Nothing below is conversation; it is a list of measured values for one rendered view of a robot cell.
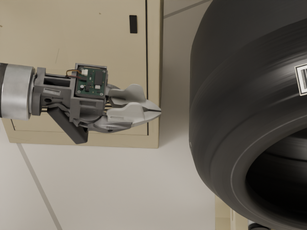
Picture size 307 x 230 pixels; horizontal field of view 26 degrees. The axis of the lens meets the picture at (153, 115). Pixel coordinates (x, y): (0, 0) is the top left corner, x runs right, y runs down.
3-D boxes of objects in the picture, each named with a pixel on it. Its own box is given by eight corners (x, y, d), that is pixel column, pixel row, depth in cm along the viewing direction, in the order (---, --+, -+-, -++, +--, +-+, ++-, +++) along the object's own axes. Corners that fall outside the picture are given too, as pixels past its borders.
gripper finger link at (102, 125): (131, 131, 109) (77, 125, 108) (129, 135, 111) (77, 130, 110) (132, 107, 112) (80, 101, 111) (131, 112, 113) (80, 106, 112)
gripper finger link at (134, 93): (165, 96, 108) (108, 90, 108) (160, 116, 113) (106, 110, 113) (165, 81, 110) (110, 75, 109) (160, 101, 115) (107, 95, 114)
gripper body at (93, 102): (107, 104, 104) (30, 95, 103) (103, 132, 111) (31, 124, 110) (111, 65, 108) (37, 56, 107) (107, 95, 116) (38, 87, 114)
